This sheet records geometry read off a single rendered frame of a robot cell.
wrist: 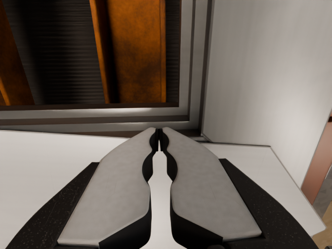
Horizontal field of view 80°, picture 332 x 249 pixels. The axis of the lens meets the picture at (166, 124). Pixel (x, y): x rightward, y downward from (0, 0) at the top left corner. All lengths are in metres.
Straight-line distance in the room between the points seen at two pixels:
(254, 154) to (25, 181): 0.18
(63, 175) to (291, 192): 0.19
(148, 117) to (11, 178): 0.11
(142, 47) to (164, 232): 0.23
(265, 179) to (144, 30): 0.22
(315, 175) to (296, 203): 0.04
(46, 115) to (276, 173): 0.19
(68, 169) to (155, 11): 0.21
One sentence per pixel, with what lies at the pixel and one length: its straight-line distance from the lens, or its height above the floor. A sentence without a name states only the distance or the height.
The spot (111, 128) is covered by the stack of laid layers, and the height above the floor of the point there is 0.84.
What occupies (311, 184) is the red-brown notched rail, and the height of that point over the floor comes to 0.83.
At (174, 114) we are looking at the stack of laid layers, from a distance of 0.16.
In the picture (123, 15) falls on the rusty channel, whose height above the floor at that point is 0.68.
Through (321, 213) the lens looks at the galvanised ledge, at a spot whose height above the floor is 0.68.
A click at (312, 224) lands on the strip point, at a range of 0.26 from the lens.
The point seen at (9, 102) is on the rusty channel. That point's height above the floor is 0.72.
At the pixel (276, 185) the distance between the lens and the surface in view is 0.20.
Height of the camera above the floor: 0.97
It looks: 63 degrees down
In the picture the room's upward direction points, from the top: 175 degrees clockwise
